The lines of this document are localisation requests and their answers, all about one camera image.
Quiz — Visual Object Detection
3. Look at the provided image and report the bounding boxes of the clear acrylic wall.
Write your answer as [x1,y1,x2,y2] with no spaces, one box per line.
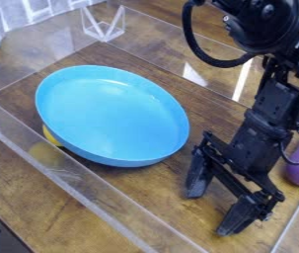
[81,3,264,107]
[0,107,208,253]

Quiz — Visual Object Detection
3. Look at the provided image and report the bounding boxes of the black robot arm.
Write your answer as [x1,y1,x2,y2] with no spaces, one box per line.
[182,0,299,236]

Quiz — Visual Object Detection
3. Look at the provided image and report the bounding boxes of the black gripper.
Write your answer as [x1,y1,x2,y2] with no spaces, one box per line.
[186,110,293,236]

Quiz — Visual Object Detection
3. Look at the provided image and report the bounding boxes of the blue plastic plate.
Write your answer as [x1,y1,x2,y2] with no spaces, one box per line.
[35,65,190,167]

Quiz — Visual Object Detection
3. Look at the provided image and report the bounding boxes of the clear acrylic front wall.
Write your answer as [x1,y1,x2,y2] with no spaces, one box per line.
[0,107,208,253]

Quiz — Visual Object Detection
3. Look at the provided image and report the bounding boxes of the clear acrylic back wall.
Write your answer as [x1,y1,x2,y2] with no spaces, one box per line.
[81,3,264,107]

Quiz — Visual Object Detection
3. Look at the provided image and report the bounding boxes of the yellow toy lemon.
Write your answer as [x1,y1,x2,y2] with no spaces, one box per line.
[43,125,63,147]

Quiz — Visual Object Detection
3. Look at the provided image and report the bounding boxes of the black corrugated cable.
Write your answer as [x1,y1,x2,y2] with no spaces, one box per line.
[181,0,256,69]

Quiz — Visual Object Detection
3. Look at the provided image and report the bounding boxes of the white patterned curtain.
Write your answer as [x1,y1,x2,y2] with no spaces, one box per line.
[0,0,108,44]

